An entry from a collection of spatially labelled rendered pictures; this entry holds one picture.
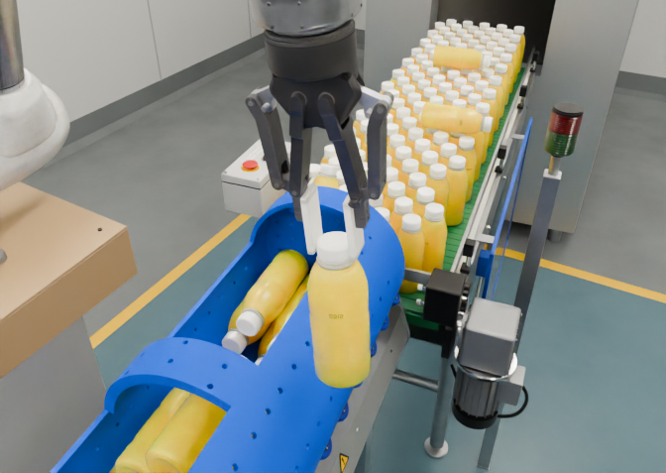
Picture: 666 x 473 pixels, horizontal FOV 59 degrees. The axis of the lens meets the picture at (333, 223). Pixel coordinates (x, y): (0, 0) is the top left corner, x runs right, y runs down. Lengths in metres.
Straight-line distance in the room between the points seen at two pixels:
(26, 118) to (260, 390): 0.66
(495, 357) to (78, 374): 0.88
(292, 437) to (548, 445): 1.61
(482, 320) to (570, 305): 1.49
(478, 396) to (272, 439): 0.83
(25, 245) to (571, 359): 2.02
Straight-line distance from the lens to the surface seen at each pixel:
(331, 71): 0.49
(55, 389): 1.36
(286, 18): 0.47
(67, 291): 1.17
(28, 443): 1.38
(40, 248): 1.21
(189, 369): 0.73
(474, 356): 1.38
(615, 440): 2.38
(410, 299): 1.31
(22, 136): 1.17
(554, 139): 1.37
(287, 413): 0.75
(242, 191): 1.37
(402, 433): 2.20
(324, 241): 0.61
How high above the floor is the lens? 1.77
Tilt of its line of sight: 34 degrees down
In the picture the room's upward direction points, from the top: straight up
